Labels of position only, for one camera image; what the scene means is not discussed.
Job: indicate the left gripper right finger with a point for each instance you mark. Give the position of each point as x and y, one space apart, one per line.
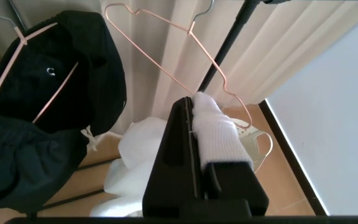
238 183

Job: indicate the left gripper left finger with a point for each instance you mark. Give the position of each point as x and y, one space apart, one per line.
172 174

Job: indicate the white garment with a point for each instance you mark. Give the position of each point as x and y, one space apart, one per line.
216 137

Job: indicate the pink clothes hanger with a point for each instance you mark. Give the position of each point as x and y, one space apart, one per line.
6 73
154 62

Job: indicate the black shorts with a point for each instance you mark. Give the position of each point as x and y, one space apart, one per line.
26 161

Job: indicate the white laundry basket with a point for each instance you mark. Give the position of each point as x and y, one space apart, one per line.
261 146

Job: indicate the black clothes rack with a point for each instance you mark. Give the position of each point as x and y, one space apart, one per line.
228 43

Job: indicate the beige curtain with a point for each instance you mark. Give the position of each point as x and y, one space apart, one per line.
275 46

